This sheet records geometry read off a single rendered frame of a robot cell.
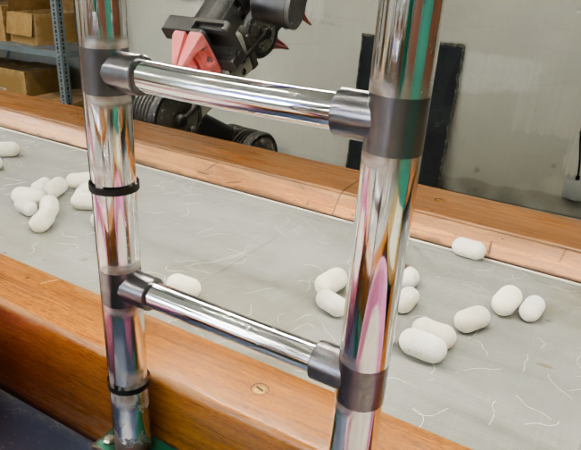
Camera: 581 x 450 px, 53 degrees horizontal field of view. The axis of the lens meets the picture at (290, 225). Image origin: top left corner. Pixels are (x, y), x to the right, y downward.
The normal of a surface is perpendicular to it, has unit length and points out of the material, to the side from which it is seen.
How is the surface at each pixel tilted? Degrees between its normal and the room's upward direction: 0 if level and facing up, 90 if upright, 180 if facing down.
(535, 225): 0
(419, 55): 90
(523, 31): 90
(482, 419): 0
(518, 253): 45
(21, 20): 80
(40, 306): 0
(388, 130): 90
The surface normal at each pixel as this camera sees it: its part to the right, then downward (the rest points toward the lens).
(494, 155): -0.46, 0.34
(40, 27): 0.82, 0.27
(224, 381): 0.06, -0.91
